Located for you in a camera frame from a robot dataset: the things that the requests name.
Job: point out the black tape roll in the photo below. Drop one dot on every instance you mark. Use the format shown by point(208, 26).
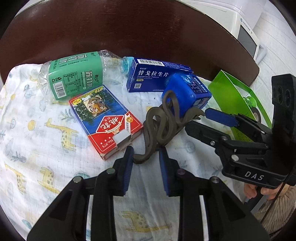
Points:
point(256, 114)

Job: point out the beige knit sleeve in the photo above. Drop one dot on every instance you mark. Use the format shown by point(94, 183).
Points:
point(281, 211)

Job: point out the green label plastic bottle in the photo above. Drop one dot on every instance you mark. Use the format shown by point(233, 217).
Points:
point(70, 76)

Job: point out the white water purifier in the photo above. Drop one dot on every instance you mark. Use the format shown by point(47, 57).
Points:
point(239, 19)

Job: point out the blue plastic tub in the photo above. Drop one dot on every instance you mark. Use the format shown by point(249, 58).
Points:
point(189, 90)

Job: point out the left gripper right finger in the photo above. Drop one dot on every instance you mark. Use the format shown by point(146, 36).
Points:
point(181, 183)

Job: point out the green cardboard box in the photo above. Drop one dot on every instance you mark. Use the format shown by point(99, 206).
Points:
point(228, 92)

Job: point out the playing card box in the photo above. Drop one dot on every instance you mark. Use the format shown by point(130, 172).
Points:
point(108, 124)

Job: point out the dark wooden headboard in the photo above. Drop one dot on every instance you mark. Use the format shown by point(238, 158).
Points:
point(161, 30)

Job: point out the right hand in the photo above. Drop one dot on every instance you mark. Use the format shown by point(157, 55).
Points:
point(250, 191)

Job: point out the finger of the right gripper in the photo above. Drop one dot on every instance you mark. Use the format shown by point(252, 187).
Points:
point(246, 125)
point(208, 135)

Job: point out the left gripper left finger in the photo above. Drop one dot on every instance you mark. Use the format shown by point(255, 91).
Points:
point(112, 182)

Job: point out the blue medicine box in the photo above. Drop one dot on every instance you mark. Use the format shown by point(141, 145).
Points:
point(147, 75)

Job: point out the grey plastic hair clip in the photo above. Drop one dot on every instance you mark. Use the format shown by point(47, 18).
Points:
point(162, 123)

